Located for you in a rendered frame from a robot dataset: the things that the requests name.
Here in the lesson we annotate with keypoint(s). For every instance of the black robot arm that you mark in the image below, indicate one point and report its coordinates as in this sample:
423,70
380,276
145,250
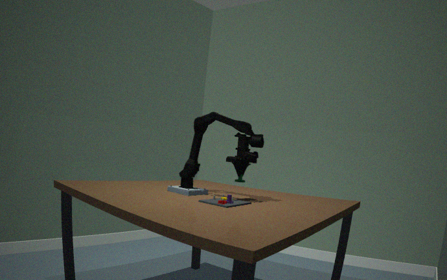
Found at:
200,126

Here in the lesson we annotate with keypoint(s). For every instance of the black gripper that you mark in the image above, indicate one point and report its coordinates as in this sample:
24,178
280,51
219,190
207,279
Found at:
239,163

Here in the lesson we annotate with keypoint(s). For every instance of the dark green gear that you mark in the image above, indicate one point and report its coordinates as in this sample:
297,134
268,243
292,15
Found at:
240,179

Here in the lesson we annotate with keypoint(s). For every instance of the purple gear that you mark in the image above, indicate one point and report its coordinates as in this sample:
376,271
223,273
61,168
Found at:
229,198

